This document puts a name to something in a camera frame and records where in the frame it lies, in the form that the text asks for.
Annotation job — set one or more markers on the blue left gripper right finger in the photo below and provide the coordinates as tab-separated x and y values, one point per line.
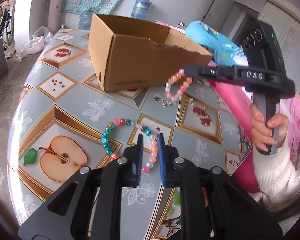
161	154

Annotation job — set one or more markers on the brown cardboard box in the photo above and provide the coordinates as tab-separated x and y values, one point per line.
129	53

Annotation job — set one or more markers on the person right hand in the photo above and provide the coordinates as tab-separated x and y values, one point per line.
272	132

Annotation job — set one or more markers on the fruit print tablecloth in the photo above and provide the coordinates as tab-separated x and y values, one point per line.
64	121

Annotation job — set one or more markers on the pink rolled mat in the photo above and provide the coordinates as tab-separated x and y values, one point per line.
53	15

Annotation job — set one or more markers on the white quilted sleeve forearm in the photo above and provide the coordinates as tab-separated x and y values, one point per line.
279	183

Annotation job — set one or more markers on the white plastic bag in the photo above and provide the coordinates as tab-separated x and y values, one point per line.
40	39

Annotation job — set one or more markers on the blue water jug on dispenser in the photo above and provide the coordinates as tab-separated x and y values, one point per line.
141	9

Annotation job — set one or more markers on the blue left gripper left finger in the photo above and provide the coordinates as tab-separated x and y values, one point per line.
138	157

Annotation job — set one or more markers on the clear water jug on floor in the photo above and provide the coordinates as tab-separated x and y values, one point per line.
85	19

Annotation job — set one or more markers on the blue duvet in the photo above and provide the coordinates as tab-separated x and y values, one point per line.
224	51

